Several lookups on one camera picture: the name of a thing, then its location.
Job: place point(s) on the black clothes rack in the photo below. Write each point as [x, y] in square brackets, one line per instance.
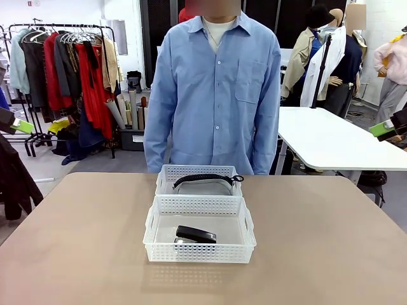
[108, 63]

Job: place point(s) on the dark grey coat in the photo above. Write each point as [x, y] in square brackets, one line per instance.
[35, 73]

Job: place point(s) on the slanted grey paper roll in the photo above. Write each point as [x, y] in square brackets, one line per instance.
[114, 112]

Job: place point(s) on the person's right forearm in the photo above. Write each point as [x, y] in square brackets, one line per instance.
[157, 139]

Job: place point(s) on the tall grey cardboard tube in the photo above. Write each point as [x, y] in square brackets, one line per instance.
[133, 109]

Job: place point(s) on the black stapler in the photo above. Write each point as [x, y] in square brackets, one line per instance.
[197, 235]

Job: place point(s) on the person's left forearm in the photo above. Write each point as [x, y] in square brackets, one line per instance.
[267, 143]

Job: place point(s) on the mannequin with beige trench coat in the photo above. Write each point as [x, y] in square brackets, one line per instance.
[302, 63]

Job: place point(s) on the pale mint fluffy coat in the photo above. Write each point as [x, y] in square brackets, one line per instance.
[17, 63]

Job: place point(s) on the yellow bag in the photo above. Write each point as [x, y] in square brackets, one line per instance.
[58, 126]

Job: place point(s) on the black tripod pole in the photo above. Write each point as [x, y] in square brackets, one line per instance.
[321, 76]

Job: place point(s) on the person in blue shirt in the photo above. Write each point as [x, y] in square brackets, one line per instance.
[216, 105]

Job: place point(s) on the silver wall panel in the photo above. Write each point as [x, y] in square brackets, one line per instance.
[119, 36]

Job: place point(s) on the black scarf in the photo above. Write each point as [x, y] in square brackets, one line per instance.
[92, 60]

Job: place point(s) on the black bucket hat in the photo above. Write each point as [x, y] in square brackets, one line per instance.
[318, 16]

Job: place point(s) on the blue denim garment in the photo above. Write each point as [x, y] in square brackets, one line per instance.
[90, 136]

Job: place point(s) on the red dress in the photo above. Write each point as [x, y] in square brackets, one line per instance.
[95, 101]

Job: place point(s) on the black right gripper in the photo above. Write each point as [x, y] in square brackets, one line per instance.
[401, 122]

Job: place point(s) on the red hat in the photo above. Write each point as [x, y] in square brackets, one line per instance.
[182, 15]

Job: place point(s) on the black office chair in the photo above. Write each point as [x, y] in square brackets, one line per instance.
[134, 81]

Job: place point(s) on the blue fabric item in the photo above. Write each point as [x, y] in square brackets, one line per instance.
[2, 100]

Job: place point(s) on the white shirt on mannequin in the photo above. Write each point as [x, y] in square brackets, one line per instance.
[334, 60]

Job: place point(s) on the brown cardboard tube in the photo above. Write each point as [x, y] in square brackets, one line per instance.
[140, 119]

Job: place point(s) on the white perforated plastic basket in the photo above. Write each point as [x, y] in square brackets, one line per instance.
[198, 170]
[198, 254]

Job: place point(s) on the grey zippered pencil pouch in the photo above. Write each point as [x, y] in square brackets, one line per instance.
[203, 188]

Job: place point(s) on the white paper roll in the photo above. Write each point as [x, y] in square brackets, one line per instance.
[146, 119]

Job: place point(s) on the red jacket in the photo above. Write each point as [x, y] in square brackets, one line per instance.
[52, 76]

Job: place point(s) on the black bag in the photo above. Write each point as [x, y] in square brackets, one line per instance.
[372, 179]

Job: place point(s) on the mannequin with navy top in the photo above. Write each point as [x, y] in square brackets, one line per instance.
[353, 63]

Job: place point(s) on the person in pink sweater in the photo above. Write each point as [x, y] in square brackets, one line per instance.
[392, 63]

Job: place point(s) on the grey storage bin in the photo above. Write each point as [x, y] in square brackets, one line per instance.
[133, 141]

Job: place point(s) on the beige blouse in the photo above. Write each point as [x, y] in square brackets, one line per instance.
[111, 66]

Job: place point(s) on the white table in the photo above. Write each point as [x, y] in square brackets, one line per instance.
[324, 136]

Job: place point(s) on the grey jacket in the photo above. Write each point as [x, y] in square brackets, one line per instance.
[65, 70]

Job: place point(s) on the black jacket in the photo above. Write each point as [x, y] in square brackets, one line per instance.
[14, 184]

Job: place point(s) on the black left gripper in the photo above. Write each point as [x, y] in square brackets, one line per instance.
[6, 120]

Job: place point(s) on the beige paper roll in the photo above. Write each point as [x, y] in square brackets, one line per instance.
[121, 108]

